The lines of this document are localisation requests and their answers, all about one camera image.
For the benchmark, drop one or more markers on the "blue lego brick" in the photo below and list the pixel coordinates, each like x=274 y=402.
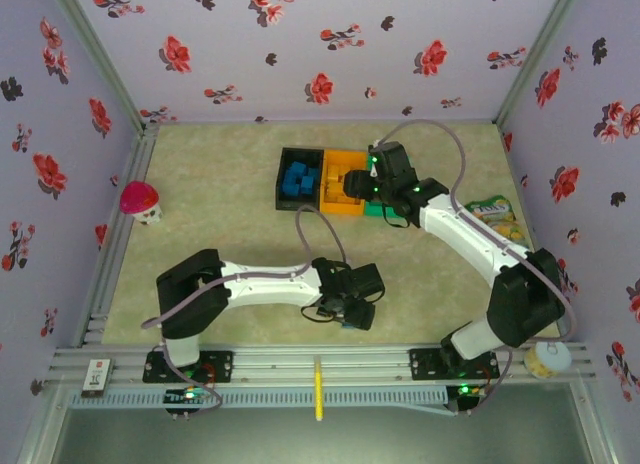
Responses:
x=313 y=176
x=290 y=185
x=345 y=325
x=299 y=169
x=306 y=187

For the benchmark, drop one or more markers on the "orange lego brick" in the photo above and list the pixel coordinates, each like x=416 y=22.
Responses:
x=334 y=173
x=351 y=200

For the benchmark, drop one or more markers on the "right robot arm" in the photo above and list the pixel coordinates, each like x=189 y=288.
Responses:
x=465 y=229

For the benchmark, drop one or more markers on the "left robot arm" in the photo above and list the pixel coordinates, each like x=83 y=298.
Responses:
x=270 y=286

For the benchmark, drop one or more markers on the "orange plastic bin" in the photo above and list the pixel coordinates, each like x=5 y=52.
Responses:
x=340 y=209

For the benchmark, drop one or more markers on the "green plastic bin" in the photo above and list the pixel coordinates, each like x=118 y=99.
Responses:
x=375 y=210

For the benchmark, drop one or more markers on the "black plastic bin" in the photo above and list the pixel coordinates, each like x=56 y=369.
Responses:
x=300 y=205

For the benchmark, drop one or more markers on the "yellow pen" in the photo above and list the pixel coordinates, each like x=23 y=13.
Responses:
x=318 y=389

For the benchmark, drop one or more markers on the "green yellow snack packet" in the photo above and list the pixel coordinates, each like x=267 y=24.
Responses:
x=500 y=214

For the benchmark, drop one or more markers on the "circuit board with green light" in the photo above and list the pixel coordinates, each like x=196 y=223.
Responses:
x=465 y=391
x=187 y=396

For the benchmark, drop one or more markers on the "pink-capped mushroom toy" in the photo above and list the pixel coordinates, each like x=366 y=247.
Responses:
x=137 y=196

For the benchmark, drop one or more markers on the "black white card box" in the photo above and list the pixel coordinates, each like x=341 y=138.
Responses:
x=97 y=376

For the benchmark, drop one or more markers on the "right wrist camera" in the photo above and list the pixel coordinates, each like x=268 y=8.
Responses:
x=372 y=146

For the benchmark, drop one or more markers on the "wide aluminium base rail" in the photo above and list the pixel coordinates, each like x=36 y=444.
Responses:
x=350 y=369

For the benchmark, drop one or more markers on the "aluminium frame post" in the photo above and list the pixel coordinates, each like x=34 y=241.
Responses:
x=102 y=59
x=534 y=59

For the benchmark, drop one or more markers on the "aluminium side rail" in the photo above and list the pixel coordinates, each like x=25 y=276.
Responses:
x=106 y=284

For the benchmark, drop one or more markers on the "aluminium frame leg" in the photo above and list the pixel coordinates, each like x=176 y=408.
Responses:
x=42 y=424
x=595 y=424

